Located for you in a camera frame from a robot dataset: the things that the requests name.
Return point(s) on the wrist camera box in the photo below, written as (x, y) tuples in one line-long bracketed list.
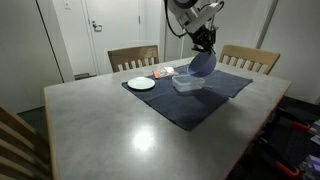
[(203, 17)]

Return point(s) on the clear plastic container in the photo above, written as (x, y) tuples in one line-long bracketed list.
[(184, 83)]

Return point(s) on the wooden chair front left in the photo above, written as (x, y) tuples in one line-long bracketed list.
[(24, 153)]

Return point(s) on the dark blue cloth mat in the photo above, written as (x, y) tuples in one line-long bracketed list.
[(186, 110), (221, 82)]

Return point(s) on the dark blue cloth mat left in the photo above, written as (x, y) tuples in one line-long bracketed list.
[(221, 82)]

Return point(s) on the white round plate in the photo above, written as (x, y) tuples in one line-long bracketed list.
[(141, 83)]

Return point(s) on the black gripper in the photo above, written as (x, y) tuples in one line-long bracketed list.
[(203, 39)]

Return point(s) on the dark blue cloth mat right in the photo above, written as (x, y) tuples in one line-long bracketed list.
[(186, 110)]

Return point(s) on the white door with handle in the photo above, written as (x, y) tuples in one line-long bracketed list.
[(114, 24)]

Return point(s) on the dark wooden chair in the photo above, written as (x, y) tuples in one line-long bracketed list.
[(133, 57)]

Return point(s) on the blue bowl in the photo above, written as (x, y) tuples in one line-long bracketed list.
[(203, 64)]

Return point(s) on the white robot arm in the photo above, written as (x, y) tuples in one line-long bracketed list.
[(185, 11)]

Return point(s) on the light wooden chair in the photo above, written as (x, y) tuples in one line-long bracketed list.
[(255, 58)]

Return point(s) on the orange snack packet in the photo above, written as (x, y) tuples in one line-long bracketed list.
[(164, 72)]

